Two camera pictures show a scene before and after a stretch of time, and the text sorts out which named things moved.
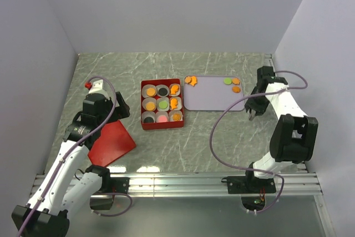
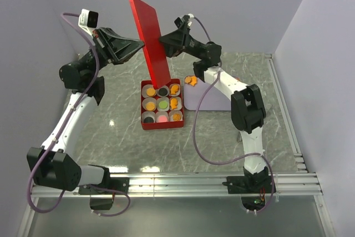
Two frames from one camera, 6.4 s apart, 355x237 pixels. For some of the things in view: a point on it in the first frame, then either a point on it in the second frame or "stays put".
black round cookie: x=162 y=91 stays put
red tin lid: x=114 y=141 to x=148 y=23
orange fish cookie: x=174 y=88 stays put
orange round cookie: x=150 y=106 stays put
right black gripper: x=259 y=109 to x=175 y=42
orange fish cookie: x=173 y=102 stays put
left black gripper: x=121 y=111 to x=113 y=48
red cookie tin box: x=161 y=104 stays put
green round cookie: x=163 y=105 stays put
